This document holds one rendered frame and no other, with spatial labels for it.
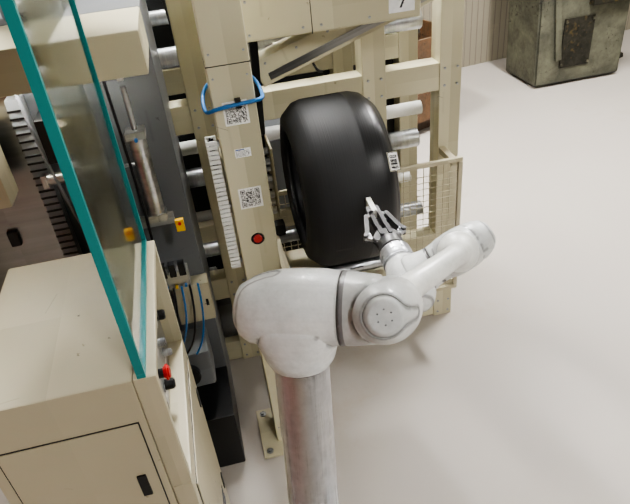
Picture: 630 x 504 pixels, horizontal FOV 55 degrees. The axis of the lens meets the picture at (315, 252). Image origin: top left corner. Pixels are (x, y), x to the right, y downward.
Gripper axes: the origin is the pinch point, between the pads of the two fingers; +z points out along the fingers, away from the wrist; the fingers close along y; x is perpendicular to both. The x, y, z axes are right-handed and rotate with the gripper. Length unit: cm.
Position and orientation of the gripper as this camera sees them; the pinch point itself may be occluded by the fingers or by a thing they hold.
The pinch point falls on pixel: (371, 207)
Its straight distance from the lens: 182.2
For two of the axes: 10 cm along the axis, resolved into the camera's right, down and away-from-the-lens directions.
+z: -2.4, -6.4, 7.3
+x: 0.6, 7.4, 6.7
